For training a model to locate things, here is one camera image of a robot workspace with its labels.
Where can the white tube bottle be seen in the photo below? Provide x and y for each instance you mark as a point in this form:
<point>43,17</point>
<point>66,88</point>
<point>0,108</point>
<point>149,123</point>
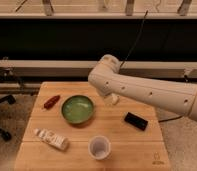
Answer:
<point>52,138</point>

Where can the black rectangular block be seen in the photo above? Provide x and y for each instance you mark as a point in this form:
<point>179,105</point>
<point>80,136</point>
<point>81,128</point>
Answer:
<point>136,121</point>

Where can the white sponge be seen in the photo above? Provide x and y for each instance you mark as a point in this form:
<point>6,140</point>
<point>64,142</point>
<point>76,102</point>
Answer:
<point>111,99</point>

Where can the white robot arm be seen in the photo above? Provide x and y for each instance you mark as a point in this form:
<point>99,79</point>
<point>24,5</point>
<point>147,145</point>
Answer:
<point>176,97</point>

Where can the green bowl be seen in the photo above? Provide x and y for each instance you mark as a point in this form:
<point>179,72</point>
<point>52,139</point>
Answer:
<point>77,109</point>

